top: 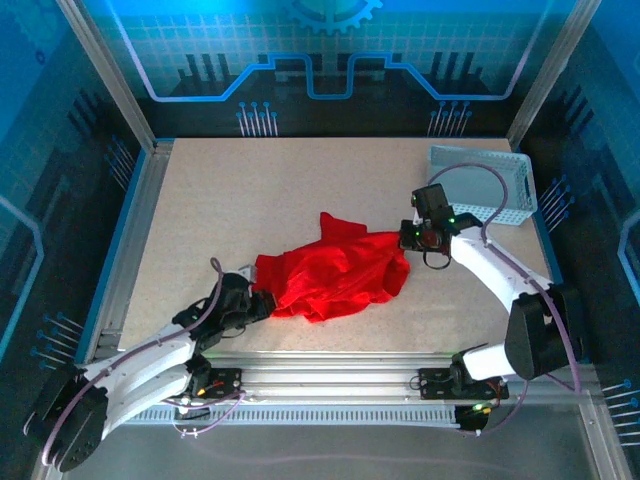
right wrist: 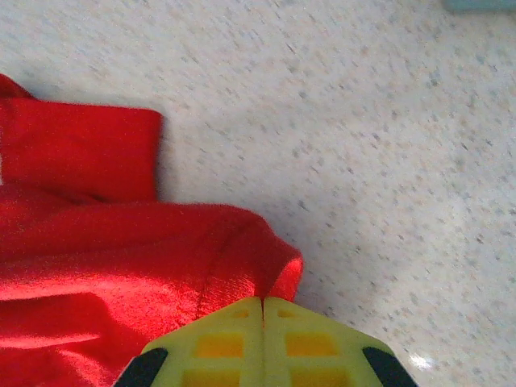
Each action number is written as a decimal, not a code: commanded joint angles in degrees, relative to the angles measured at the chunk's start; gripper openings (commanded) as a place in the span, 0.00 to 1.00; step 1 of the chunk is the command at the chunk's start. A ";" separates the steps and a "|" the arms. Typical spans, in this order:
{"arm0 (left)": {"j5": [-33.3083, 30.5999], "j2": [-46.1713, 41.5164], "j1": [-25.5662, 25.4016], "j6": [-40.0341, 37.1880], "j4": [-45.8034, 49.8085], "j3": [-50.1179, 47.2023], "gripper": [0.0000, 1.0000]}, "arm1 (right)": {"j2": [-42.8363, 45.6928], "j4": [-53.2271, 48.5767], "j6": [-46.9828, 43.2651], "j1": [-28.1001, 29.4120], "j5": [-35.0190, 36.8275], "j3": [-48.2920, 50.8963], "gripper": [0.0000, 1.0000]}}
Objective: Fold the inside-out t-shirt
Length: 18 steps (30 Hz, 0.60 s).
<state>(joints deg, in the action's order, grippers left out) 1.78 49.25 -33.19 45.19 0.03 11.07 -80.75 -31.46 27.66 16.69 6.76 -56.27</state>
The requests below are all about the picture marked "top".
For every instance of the black connector block with LEDs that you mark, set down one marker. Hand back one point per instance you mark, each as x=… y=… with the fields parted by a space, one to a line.
x=472 y=420

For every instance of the white perforated plastic basket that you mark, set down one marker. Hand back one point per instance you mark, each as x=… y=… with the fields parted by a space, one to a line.
x=470 y=187

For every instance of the aluminium side rail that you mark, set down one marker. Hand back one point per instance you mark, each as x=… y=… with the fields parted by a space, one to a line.
x=140 y=210

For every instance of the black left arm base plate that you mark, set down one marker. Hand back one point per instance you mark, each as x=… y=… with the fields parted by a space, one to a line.
x=227 y=380

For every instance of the red t-shirt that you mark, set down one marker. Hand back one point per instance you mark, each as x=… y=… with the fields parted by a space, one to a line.
x=340 y=280

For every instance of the grey metal base plate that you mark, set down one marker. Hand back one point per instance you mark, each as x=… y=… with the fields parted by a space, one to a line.
x=320 y=450

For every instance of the aluminium frame rail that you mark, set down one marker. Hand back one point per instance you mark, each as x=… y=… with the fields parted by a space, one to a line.
x=330 y=372

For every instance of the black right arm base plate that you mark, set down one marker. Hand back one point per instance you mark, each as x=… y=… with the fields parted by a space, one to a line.
x=432 y=382

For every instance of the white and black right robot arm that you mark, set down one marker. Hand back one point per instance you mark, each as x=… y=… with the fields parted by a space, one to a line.
x=480 y=260

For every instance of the aluminium frame post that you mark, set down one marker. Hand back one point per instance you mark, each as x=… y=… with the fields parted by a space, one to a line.
x=107 y=75
x=550 y=75

